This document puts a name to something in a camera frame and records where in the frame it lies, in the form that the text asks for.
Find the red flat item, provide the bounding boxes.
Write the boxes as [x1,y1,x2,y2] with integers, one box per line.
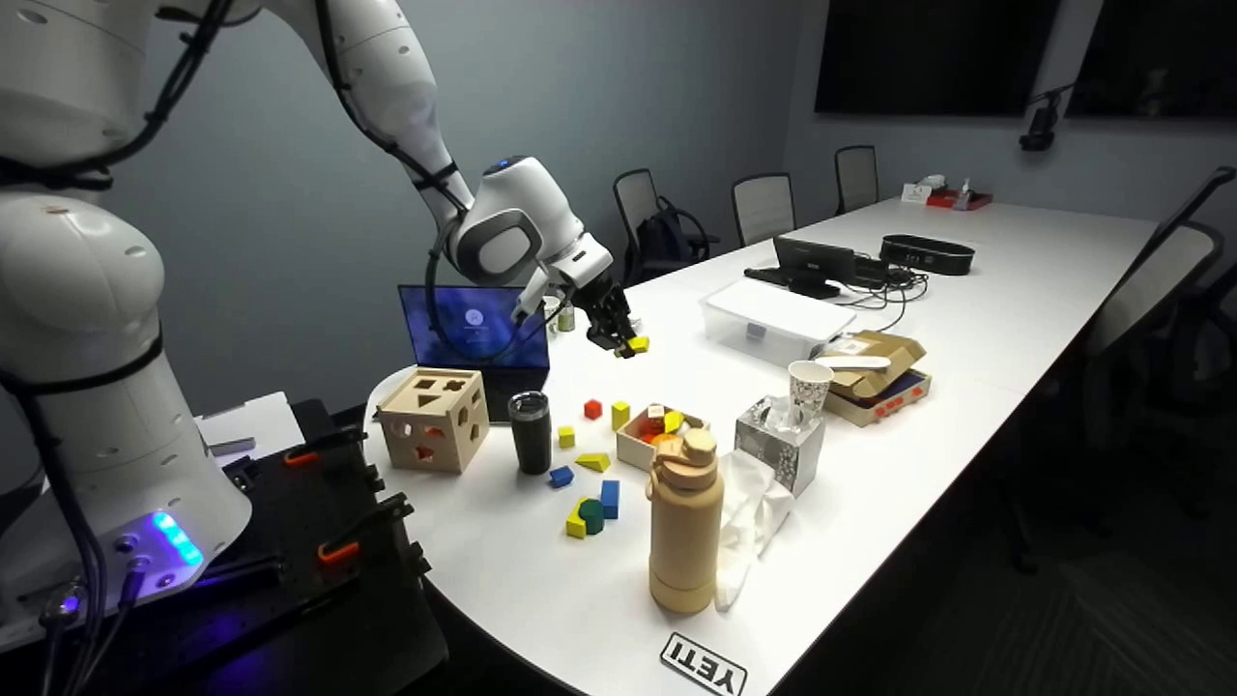
[927,184,998,217]

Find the tan insulated bottle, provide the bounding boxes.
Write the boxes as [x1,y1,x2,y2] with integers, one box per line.
[646,425,727,621]

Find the wooden shape sorter box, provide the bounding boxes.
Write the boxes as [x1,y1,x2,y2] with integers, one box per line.
[371,363,495,480]

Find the large black wall screen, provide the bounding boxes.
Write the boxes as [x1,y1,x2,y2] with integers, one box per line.
[1069,0,1237,124]

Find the white cardboard box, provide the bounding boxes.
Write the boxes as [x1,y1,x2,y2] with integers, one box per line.
[701,274,858,363]

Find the black white Yeti sticker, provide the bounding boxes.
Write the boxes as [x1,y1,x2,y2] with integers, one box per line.
[659,632,754,696]

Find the white paper cup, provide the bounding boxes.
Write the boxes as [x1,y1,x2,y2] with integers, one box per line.
[784,356,839,428]

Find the grey tissue box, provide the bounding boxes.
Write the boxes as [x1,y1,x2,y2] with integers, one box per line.
[732,394,826,499]

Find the black tumbler cup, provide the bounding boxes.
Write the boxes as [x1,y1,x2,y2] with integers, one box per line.
[504,387,558,480]

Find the clear plastic bag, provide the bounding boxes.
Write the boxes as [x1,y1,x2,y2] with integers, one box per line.
[712,447,802,614]

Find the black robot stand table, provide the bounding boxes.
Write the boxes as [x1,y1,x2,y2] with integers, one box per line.
[0,400,456,696]

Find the black conference device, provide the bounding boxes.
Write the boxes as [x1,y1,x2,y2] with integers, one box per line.
[744,234,919,302]

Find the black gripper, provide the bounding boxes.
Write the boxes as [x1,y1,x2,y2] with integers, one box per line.
[569,279,646,356]

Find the black open laptop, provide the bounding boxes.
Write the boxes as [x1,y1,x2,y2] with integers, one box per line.
[396,279,558,425]

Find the white small box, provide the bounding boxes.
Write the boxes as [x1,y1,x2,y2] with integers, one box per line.
[896,175,946,211]

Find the wooden tray of blocks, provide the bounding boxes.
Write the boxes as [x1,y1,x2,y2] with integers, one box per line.
[612,401,712,476]

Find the orange black clamp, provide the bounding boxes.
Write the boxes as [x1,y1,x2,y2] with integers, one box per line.
[310,494,417,572]
[276,425,371,474]

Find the white device cables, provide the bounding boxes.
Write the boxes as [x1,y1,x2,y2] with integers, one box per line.
[846,269,934,337]

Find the grey office chair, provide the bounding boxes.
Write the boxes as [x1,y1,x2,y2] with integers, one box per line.
[612,162,670,256]
[831,138,887,217]
[1076,217,1228,428]
[727,169,802,249]

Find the black backpack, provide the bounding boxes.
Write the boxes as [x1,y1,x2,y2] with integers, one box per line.
[630,206,717,282]

